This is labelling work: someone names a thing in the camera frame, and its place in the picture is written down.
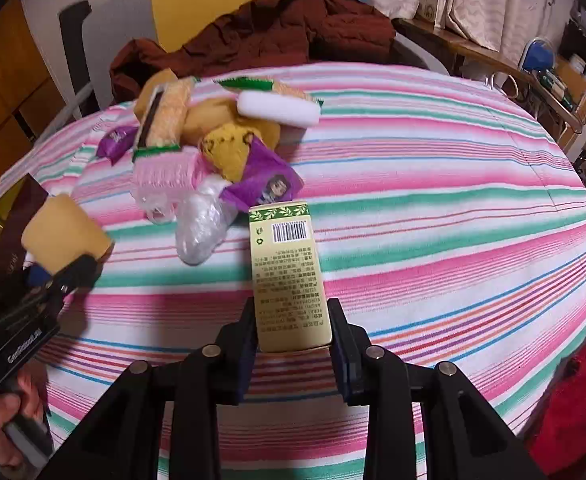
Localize cardboard box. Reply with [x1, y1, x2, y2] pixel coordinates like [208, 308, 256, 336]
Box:
[556, 57, 586, 116]

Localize clear plastic bag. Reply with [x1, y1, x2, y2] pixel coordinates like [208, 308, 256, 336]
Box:
[175, 175, 239, 266]

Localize large purple snack packet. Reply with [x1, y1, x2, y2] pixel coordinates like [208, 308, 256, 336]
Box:
[223, 137, 305, 208]

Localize white carton on desk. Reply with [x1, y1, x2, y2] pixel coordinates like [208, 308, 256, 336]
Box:
[418, 0, 450, 28]

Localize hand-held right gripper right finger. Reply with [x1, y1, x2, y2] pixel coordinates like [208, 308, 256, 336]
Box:
[327, 299, 544, 480]

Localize blue fan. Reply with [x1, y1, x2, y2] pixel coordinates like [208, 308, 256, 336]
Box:
[518, 37, 556, 76]

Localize green-edged biscuit packet, dark stripe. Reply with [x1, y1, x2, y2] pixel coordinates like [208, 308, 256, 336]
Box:
[132, 77, 196, 163]

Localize pink plastic pack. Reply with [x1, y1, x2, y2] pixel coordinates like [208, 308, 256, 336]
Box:
[130, 147, 209, 223]

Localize brown quilted jacket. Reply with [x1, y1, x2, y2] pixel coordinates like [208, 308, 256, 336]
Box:
[109, 0, 396, 108]

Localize red cloth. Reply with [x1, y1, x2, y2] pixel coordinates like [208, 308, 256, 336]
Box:
[523, 322, 586, 476]

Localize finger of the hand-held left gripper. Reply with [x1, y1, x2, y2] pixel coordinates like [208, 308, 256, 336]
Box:
[24, 255, 54, 292]
[48, 254, 98, 311]

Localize yellow wooden wardrobe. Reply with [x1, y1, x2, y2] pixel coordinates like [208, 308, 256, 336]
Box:
[0, 0, 68, 211]

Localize patterned beige curtain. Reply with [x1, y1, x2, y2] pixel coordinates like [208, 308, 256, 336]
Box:
[365, 0, 581, 66]

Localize yellow sponge piece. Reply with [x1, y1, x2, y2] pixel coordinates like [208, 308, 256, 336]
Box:
[134, 69, 179, 126]
[180, 97, 281, 153]
[21, 194, 114, 276]

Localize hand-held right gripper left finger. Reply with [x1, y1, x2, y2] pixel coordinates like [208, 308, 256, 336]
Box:
[43, 299, 259, 480]

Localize white sponge block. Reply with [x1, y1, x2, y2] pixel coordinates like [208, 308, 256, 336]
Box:
[236, 90, 320, 128]

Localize dark brown box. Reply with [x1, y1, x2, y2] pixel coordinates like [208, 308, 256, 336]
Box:
[0, 174, 51, 321]

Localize yellow patterned sock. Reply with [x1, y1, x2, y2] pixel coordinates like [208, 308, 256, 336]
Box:
[200, 122, 264, 183]

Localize wooden desk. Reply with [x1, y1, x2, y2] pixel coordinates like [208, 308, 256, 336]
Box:
[392, 17, 586, 136]

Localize small purple snack packet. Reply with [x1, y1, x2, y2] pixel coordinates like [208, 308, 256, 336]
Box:
[97, 127, 138, 166]

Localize yellow carton with barcode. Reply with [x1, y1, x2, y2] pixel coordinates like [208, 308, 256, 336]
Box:
[249, 200, 331, 353]

